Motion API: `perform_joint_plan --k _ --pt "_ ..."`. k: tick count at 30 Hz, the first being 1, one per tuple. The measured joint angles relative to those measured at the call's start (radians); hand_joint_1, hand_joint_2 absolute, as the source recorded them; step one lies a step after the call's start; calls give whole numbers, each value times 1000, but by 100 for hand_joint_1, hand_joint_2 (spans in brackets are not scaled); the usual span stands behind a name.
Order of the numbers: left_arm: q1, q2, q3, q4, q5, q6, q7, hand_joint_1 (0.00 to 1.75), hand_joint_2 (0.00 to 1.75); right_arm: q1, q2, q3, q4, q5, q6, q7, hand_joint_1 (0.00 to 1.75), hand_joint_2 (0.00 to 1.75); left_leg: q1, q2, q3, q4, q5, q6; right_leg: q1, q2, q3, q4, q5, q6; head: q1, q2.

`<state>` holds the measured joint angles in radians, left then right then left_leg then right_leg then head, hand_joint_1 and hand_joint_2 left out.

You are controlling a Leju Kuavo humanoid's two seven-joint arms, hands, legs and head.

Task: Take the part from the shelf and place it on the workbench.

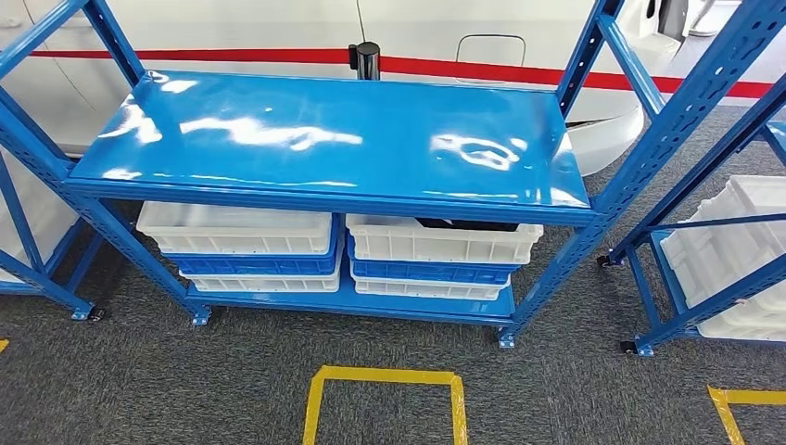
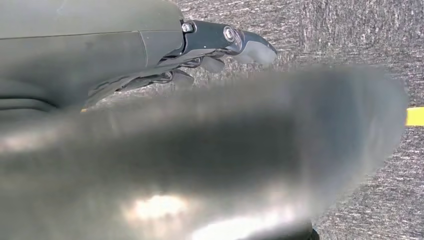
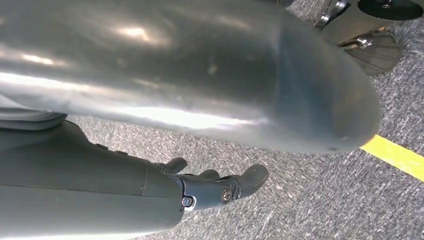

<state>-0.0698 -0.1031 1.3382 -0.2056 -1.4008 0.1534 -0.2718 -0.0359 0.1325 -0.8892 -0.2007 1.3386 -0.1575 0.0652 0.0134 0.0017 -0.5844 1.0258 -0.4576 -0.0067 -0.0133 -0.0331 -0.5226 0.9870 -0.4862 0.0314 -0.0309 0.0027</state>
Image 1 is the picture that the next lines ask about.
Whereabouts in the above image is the black part in crate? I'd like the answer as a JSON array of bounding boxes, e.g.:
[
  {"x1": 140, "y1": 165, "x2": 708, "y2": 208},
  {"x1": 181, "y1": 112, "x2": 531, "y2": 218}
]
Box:
[{"x1": 415, "y1": 218, "x2": 520, "y2": 233}]

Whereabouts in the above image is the blue metal shelf rack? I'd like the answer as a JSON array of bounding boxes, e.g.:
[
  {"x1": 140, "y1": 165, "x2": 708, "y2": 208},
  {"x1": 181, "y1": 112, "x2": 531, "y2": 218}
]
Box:
[
  {"x1": 0, "y1": 0, "x2": 786, "y2": 350},
  {"x1": 0, "y1": 153, "x2": 107, "y2": 322},
  {"x1": 596, "y1": 73, "x2": 786, "y2": 358}
]

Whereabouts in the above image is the red barrier belt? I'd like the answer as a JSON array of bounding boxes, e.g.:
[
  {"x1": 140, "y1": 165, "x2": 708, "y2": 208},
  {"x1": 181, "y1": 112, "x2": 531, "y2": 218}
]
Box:
[
  {"x1": 27, "y1": 48, "x2": 351, "y2": 66},
  {"x1": 379, "y1": 56, "x2": 774, "y2": 99}
]

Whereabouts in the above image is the white car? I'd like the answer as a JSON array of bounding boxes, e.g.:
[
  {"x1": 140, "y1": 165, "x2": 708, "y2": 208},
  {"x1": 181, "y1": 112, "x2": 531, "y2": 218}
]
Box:
[{"x1": 0, "y1": 0, "x2": 786, "y2": 179}]

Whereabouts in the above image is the yellow floor tape square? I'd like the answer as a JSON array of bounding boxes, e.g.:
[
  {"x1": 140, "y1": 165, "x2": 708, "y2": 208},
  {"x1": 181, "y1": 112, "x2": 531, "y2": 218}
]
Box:
[{"x1": 707, "y1": 385, "x2": 786, "y2": 445}]

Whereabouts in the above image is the black stanchion post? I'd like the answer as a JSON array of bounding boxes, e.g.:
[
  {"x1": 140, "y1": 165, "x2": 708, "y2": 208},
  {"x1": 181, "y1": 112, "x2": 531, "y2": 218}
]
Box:
[{"x1": 348, "y1": 41, "x2": 382, "y2": 81}]

